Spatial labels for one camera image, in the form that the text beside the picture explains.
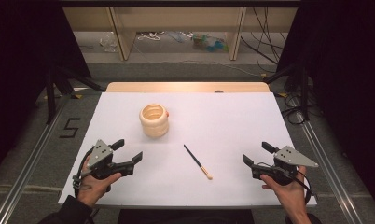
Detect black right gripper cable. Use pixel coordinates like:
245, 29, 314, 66
296, 169, 318, 207

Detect black floor cable bundle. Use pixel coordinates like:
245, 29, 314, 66
280, 92, 318, 126

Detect aluminium floor rail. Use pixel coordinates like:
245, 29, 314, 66
0, 98, 69, 224
288, 95, 365, 224

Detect white cord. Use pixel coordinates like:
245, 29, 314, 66
136, 31, 165, 42

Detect person's left hand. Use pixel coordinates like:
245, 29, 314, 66
76, 155, 123, 208

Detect clear plastic bag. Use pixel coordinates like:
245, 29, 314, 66
99, 32, 119, 53

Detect thin white floor cable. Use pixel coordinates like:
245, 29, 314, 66
132, 41, 264, 78

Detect cream ribbed brush holder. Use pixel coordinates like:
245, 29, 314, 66
139, 103, 171, 140

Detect hanging black cables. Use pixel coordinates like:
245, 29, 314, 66
240, 7, 286, 75

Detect person's right hand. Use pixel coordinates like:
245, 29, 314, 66
259, 165, 308, 216

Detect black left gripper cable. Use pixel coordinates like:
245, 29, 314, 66
72, 146, 95, 191

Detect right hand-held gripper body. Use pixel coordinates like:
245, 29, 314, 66
250, 145, 320, 187

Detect white board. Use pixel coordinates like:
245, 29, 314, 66
58, 91, 318, 208

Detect wooden shelf unit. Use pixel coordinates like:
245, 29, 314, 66
62, 7, 299, 62

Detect colourful plastic packet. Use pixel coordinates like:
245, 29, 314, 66
191, 32, 229, 53

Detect black handled brush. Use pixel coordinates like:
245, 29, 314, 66
183, 144, 214, 181

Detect wooden table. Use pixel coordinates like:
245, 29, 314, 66
105, 81, 271, 94

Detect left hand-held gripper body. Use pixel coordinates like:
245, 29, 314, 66
80, 139, 135, 181

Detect black curtain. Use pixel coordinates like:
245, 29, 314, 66
0, 0, 92, 180
275, 0, 375, 217

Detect black tripod stand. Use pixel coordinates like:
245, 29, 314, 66
43, 64, 104, 126
263, 60, 312, 122

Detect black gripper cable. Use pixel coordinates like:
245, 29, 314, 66
296, 169, 318, 207
72, 146, 95, 191

